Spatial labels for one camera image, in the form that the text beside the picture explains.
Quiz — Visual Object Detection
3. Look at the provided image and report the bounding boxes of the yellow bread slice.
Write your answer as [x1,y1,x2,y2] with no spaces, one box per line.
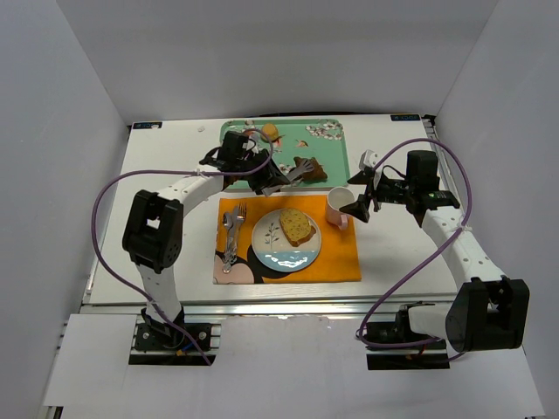
[279,208,316,247]

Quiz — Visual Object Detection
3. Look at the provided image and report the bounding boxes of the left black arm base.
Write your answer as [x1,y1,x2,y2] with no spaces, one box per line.
[128,321,221,367]

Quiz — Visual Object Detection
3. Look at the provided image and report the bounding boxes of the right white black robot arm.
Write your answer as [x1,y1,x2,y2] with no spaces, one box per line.
[342,150,529,353]

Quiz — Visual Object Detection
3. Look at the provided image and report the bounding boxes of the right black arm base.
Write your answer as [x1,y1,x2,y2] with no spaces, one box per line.
[363,322,450,371]

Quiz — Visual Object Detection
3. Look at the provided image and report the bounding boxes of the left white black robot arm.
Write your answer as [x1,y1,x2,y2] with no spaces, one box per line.
[122,128,291,325]

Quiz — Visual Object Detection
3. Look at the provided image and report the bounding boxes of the pink mug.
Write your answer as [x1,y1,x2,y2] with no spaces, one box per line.
[325,187,355,230]

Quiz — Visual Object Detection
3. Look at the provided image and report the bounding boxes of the round yellow bun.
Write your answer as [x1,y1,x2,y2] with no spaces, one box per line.
[261,123,280,141]

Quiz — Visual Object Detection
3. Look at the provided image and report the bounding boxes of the silver fork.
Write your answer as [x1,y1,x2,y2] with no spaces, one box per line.
[230,202,247,260]

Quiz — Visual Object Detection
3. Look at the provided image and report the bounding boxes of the silver knife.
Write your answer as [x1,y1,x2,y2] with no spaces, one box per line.
[230,206,237,264]

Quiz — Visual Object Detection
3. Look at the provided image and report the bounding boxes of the green floral tray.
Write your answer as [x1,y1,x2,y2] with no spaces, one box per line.
[220,117,349,189]

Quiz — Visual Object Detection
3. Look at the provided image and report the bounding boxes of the orange cloth placemat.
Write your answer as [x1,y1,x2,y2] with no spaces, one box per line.
[213,195,362,285]

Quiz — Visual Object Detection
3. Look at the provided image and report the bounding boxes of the silver spoon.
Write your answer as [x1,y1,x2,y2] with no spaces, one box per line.
[222,211,234,274]

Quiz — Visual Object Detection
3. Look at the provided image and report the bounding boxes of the right blue label sticker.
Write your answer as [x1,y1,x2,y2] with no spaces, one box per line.
[390,113,422,122]

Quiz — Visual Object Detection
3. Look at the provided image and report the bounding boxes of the blue label sticker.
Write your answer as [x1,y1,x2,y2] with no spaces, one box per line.
[132,121,162,130]
[390,113,422,122]

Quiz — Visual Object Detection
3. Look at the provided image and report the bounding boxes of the white blue ceramic plate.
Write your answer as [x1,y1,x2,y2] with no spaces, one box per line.
[251,209,321,273]

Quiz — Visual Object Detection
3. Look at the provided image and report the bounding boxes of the left blue label sticker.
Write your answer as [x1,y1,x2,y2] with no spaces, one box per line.
[132,121,162,130]

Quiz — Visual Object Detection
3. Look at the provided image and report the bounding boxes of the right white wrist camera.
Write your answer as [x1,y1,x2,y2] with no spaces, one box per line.
[359,149,378,170]

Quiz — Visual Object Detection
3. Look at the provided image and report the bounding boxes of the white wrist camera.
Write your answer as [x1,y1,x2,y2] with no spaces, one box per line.
[245,137,261,154]
[359,149,378,170]

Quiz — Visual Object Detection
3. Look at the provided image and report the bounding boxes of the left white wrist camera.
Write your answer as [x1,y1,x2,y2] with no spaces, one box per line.
[245,137,261,154]

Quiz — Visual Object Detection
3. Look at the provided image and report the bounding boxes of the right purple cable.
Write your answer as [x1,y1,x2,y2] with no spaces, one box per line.
[355,138,474,363]

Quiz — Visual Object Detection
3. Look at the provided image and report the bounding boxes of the purple cable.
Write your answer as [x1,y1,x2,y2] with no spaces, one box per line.
[90,138,275,366]
[355,138,474,363]

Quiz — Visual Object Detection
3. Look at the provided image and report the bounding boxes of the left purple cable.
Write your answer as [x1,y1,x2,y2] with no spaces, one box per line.
[90,138,275,366]

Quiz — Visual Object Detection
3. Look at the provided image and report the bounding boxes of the aluminium table frame rail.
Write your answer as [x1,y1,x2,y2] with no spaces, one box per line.
[78,296,451,324]

